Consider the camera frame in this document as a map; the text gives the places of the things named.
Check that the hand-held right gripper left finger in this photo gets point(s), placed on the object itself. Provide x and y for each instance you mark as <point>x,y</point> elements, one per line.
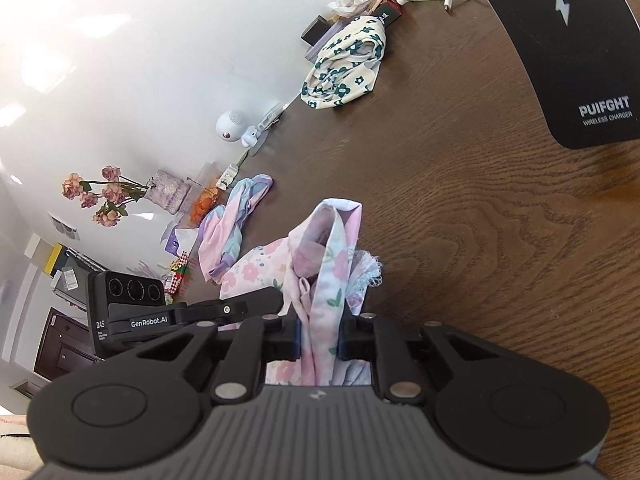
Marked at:
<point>282,340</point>

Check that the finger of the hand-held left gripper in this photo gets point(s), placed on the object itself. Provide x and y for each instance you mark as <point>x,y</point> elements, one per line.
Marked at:
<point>230,307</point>

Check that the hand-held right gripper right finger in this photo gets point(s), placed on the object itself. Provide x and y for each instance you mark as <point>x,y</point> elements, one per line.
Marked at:
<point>356,337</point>

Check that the pink floral dress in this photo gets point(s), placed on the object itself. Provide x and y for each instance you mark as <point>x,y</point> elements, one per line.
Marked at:
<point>325,280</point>

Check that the pale purple stick bundle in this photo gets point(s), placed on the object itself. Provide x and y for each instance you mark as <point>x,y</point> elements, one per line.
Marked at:
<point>147,271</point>

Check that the red snack packet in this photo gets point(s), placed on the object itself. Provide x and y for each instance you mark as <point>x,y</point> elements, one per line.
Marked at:
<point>177,275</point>

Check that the dark metal cabinet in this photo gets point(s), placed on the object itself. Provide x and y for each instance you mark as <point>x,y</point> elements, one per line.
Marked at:
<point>82,270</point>

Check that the dark brown cabinet door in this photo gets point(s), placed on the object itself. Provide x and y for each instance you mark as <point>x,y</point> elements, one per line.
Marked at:
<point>60,345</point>

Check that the pastel pink blue purple garment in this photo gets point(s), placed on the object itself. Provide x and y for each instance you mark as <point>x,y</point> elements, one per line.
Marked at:
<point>225,230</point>

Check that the purple tissue pack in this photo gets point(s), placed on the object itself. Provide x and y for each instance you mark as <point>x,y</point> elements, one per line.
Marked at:
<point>175,240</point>

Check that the clear container with orange food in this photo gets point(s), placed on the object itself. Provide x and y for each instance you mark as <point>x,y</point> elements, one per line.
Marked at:
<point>205,205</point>

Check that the yellow and grey box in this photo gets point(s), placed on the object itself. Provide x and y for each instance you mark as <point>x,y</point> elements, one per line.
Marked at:
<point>47,257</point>

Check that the white plastic clip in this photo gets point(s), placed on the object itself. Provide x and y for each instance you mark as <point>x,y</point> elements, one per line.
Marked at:
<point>227,177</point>

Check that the lavender textured vase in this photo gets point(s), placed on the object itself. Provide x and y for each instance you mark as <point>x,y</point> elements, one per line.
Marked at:
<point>170,191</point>

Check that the pink artificial flower bouquet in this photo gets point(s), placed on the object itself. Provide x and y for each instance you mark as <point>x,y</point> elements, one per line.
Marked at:
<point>107,192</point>

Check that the white round robot figure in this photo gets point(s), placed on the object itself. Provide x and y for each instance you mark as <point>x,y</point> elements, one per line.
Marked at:
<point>231,124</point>

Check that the small white device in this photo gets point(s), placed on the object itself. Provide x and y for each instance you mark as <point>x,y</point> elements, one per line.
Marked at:
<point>271,116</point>

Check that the clear plastic box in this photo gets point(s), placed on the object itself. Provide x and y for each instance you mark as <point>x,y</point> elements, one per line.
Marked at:
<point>315,54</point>

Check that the cream green-flowered garment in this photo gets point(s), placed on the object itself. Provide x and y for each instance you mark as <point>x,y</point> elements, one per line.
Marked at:
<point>345,65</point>

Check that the small black box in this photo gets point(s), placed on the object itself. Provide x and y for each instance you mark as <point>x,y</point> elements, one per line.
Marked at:
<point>316,30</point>

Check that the black box with red edge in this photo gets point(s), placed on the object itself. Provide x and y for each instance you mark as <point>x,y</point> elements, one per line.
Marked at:
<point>387,14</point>

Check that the wall paper note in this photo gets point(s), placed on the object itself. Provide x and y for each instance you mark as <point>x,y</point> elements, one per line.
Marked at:
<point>65,227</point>

